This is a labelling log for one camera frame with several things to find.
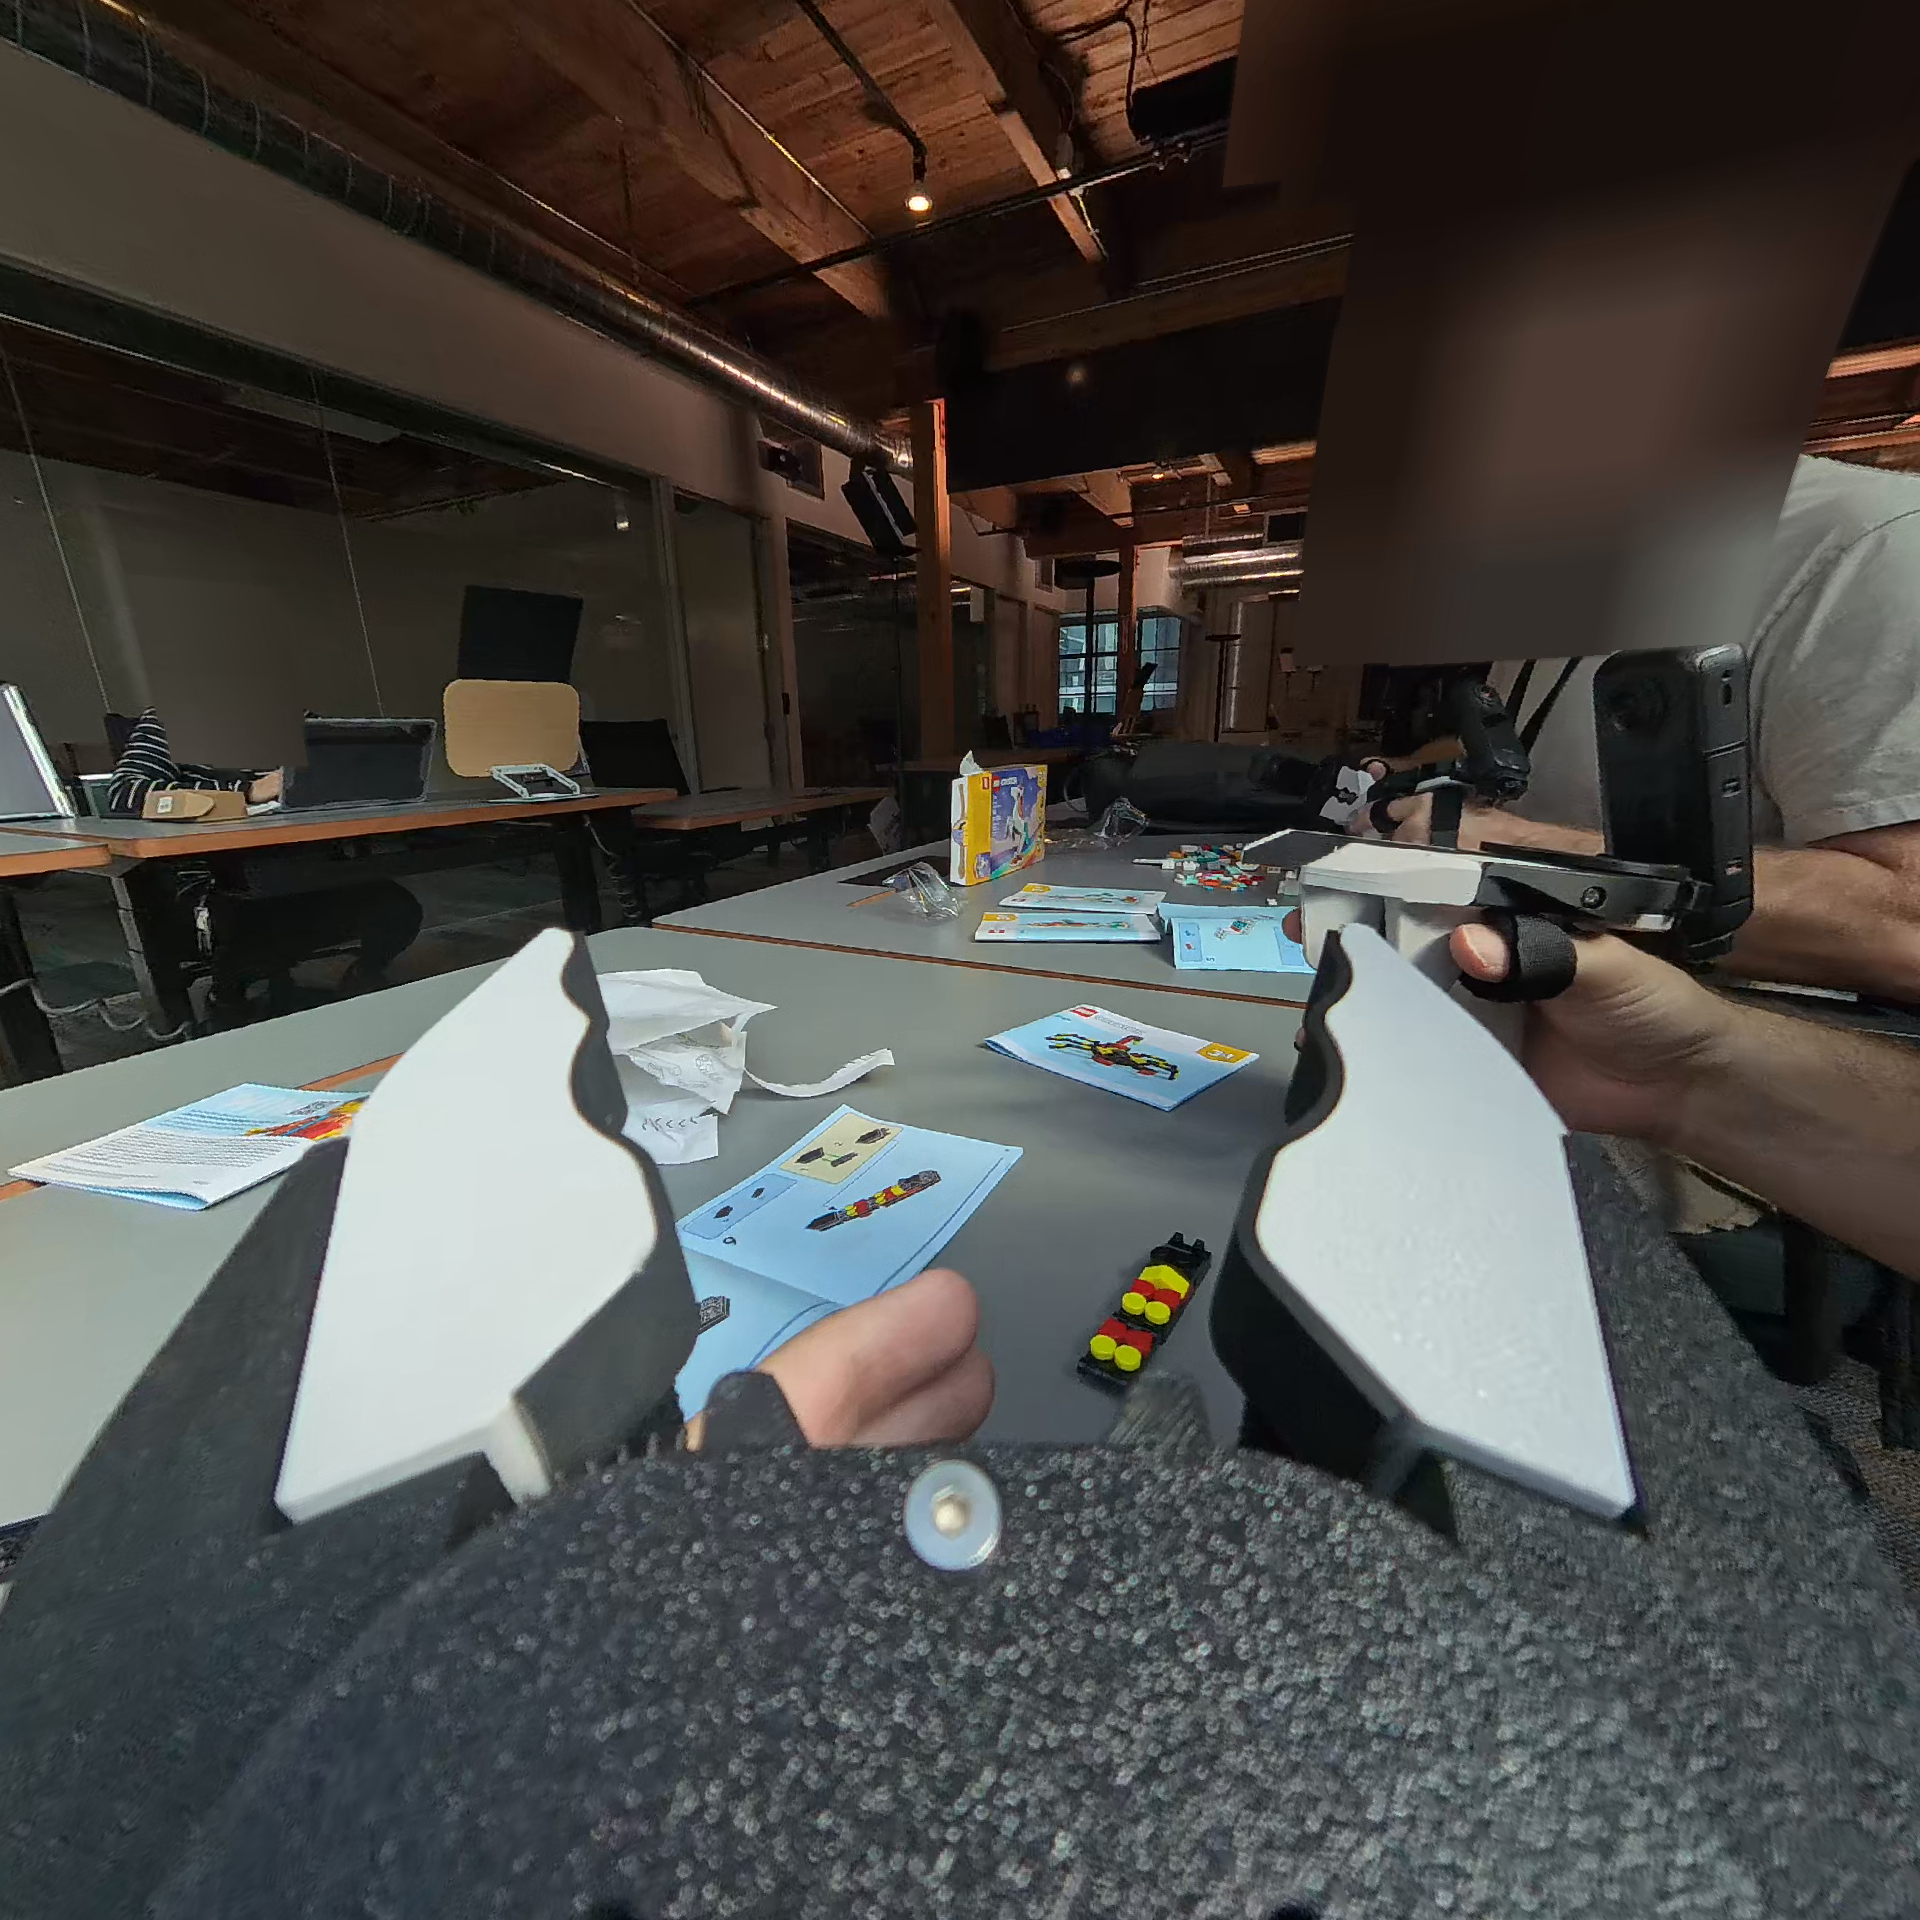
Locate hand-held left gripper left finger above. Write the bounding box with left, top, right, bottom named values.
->
left=274, top=926, right=699, bottom=1524

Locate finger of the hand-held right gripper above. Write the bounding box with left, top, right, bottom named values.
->
left=1243, top=829, right=1490, bottom=939

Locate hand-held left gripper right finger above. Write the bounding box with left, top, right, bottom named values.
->
left=1212, top=922, right=1640, bottom=1524

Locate black red yellow brick assembly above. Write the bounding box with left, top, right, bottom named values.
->
left=1077, top=1229, right=1214, bottom=1396

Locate person's right forearm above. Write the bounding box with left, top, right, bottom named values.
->
left=1650, top=989, right=1920, bottom=1277

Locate grey desk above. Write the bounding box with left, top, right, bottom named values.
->
left=0, top=926, right=1322, bottom=1524
left=654, top=831, right=1322, bottom=1007

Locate wood-edged office desk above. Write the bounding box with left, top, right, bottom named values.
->
left=0, top=787, right=677, bottom=1036
left=0, top=831, right=114, bottom=1082
left=637, top=787, right=901, bottom=916

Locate person's right hand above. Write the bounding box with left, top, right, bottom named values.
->
left=1447, top=914, right=1727, bottom=1144

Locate person's left hand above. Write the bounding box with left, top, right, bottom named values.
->
left=681, top=1267, right=996, bottom=1449

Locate pile of colourful toy bricks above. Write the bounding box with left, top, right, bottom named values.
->
left=1135, top=839, right=1277, bottom=901

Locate black bag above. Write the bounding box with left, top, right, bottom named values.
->
left=1081, top=737, right=1353, bottom=841

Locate printed white paper bag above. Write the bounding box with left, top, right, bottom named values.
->
left=621, top=1034, right=747, bottom=1165

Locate blue white safety leaflet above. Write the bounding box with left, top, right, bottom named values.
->
left=8, top=1082, right=369, bottom=1211

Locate closed blue instruction booklet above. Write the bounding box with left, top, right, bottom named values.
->
left=984, top=1005, right=1258, bottom=1113

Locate crumpled white paper bag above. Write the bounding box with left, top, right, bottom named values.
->
left=596, top=966, right=774, bottom=1055

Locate yellow white toy brick box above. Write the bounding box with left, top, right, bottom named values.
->
left=947, top=750, right=1050, bottom=887

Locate torn white paper strip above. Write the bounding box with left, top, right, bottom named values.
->
left=743, top=1049, right=897, bottom=1099

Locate open blue instruction booklet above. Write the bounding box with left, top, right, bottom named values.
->
left=675, top=1107, right=1025, bottom=1418

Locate grey laptop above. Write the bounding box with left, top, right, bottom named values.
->
left=286, top=717, right=436, bottom=812

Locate wooden pillar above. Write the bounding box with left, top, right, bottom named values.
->
left=911, top=397, right=957, bottom=765

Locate tan board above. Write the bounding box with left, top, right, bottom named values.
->
left=442, top=679, right=585, bottom=779

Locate silver framed screen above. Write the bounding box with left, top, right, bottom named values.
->
left=0, top=681, right=77, bottom=818

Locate black wall panel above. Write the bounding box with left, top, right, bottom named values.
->
left=457, top=584, right=585, bottom=682

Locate silver ventilation duct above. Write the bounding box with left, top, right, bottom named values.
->
left=0, top=0, right=920, bottom=474

